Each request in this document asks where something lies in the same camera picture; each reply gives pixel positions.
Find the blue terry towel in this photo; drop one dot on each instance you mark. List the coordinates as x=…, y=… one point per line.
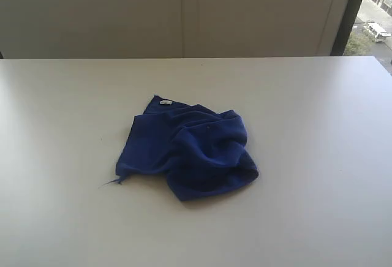
x=201, y=153

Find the dark window frame post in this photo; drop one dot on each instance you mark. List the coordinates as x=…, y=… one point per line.
x=345, y=28

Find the white vehicle outside window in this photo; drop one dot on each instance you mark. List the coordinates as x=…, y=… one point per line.
x=377, y=33

